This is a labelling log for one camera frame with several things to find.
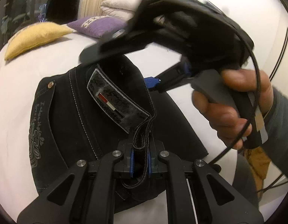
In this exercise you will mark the right hand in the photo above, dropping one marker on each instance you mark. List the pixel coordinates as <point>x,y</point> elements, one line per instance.
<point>211,85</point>

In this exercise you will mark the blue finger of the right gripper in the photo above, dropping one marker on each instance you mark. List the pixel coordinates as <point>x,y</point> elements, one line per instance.
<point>152,83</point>
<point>174,77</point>

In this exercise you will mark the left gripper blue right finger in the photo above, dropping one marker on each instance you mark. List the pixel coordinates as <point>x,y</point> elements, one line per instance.
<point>155,166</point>

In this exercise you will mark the folded beige duvet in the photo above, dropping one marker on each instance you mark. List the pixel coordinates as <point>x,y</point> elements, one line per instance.
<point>123,9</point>

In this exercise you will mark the purple cushion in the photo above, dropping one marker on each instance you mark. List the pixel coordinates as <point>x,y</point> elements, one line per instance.
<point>97,26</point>

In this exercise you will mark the yellow cushion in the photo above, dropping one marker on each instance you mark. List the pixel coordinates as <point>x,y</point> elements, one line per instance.
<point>33,36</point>

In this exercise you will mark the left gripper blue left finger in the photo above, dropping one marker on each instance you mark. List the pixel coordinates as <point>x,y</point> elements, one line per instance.
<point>126,165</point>

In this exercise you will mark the black pants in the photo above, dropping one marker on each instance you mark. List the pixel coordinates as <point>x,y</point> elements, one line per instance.
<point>69,123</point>

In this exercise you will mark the black chair with clothing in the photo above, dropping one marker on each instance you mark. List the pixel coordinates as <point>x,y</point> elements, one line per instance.
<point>61,11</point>

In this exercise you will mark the grey sleeve forearm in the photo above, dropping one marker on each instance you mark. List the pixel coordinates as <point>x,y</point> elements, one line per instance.
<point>276,124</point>

